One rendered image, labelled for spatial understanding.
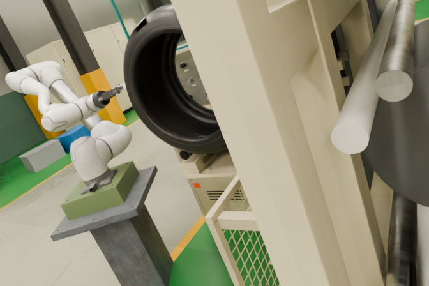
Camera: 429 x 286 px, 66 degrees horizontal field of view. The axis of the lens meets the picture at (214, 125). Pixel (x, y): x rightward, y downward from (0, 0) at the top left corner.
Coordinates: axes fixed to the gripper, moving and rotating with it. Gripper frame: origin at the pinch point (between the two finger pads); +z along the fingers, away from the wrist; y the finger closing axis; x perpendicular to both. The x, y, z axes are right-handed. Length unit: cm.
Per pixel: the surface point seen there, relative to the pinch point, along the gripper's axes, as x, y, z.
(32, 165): 37, 159, -483
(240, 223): 38, -58, 75
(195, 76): 14, 56, -4
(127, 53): -9.3, -14.0, 26.7
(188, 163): 41.0, -9.4, 20.4
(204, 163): 45, -3, 23
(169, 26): -9, -13, 48
